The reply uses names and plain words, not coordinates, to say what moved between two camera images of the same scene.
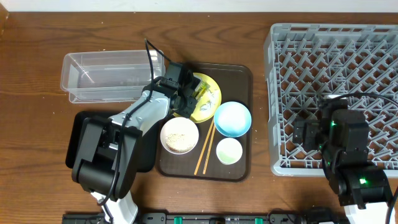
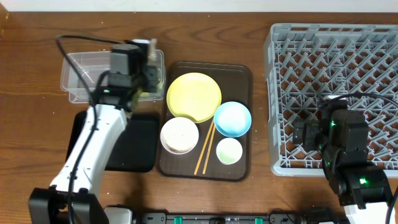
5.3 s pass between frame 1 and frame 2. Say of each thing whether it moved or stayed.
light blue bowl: stayed
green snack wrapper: moved
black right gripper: stayed
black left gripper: moved
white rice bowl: stayed
